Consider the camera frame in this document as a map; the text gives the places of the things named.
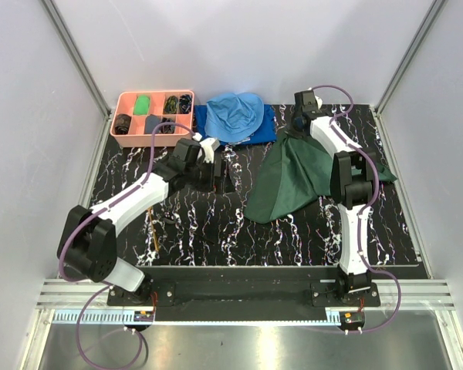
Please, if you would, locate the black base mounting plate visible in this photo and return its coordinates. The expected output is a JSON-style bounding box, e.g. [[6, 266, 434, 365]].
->
[[107, 267, 381, 325]]

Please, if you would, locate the black fork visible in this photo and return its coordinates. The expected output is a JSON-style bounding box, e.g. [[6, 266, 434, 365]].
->
[[161, 214, 216, 245]]

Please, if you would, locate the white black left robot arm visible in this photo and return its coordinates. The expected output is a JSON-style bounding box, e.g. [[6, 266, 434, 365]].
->
[[57, 138, 235, 305]]

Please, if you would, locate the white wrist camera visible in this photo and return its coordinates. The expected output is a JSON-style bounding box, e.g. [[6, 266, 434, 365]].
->
[[309, 87, 323, 110], [192, 133, 220, 163]]

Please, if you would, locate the dark rolled sock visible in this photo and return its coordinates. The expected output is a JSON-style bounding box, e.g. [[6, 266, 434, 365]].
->
[[113, 113, 132, 135]]

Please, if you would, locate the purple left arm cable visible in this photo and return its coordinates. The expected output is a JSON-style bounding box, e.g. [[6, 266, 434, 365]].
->
[[57, 122, 204, 369]]

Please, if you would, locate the dark green cloth napkin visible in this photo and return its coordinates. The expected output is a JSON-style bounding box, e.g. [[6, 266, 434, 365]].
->
[[244, 135, 397, 224]]

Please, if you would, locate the grey folded cloth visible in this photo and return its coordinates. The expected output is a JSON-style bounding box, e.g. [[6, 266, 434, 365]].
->
[[144, 115, 161, 135]]

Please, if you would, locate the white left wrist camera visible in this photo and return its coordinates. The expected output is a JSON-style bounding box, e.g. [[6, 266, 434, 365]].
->
[[192, 133, 220, 163]]

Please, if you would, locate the black blue rolled sock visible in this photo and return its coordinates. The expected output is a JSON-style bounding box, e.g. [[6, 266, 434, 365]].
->
[[178, 94, 192, 114]]

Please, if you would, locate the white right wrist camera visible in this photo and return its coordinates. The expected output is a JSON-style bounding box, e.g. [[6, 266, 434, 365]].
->
[[309, 87, 323, 110]]

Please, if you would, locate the gold spoon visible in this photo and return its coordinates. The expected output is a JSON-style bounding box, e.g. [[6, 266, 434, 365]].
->
[[147, 207, 160, 253]]

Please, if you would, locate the green rolled cloth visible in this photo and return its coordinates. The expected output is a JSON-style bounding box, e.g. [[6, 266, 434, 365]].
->
[[133, 95, 150, 116]]

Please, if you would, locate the blue folded cloth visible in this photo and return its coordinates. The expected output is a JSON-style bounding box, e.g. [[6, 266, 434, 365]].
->
[[194, 105, 277, 146]]

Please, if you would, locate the light blue bucket hat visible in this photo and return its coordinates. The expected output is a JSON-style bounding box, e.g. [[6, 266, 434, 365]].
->
[[204, 92, 265, 143]]

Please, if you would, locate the black patterned rolled sock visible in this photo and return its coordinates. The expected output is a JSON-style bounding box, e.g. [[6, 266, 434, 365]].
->
[[159, 117, 175, 134]]

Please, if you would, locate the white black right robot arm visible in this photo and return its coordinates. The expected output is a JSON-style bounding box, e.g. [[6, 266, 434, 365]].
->
[[290, 89, 380, 306]]

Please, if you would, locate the black marble pattern mat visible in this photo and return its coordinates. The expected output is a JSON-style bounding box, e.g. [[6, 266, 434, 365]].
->
[[90, 105, 422, 267]]

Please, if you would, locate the pink compartment tray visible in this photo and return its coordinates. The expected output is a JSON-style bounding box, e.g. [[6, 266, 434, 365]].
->
[[110, 90, 194, 148]]

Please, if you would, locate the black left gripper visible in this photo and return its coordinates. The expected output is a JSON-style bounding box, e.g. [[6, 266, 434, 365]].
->
[[185, 158, 235, 195]]

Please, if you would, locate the black yellow rolled sock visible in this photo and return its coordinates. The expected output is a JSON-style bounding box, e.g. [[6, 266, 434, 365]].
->
[[164, 96, 178, 115]]

